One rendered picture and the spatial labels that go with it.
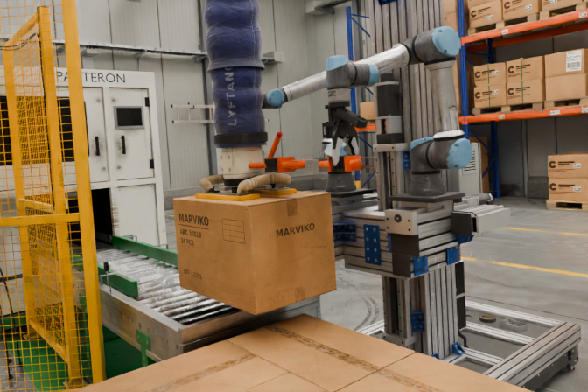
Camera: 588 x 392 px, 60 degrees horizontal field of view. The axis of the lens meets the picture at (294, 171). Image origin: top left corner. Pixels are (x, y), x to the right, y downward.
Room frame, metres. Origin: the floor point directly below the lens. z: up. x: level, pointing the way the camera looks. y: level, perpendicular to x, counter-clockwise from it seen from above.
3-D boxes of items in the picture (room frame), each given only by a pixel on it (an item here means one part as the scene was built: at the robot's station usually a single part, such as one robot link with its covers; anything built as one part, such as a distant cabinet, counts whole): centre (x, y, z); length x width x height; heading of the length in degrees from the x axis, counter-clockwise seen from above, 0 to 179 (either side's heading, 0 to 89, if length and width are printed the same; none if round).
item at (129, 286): (3.11, 1.36, 0.60); 1.60 x 0.10 x 0.09; 39
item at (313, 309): (2.09, 0.19, 0.48); 0.70 x 0.03 x 0.15; 129
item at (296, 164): (2.07, 0.00, 1.20); 0.93 x 0.30 x 0.04; 40
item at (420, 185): (2.08, -0.54, 1.09); 0.15 x 0.15 x 0.10
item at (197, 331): (2.09, 0.19, 0.58); 0.70 x 0.03 x 0.06; 129
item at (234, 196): (2.08, 0.29, 1.09); 0.34 x 0.10 x 0.05; 40
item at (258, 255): (2.14, 0.20, 0.87); 0.60 x 0.40 x 0.40; 39
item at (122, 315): (2.80, 1.18, 0.50); 2.31 x 0.05 x 0.19; 39
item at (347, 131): (1.71, -0.16, 1.34); 0.09 x 0.08 x 0.12; 40
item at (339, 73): (1.71, -0.17, 1.50); 0.09 x 0.08 x 0.11; 121
